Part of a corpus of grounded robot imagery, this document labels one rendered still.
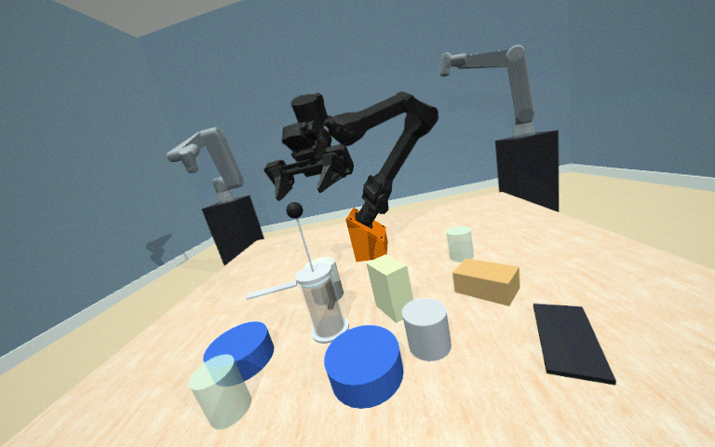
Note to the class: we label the glass coffee press with black plunger knob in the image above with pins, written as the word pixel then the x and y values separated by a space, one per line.
pixel 319 293

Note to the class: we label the blue cylinder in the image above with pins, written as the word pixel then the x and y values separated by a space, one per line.
pixel 364 366
pixel 250 345

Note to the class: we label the pale green rectangular block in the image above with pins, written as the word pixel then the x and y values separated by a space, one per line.
pixel 391 286

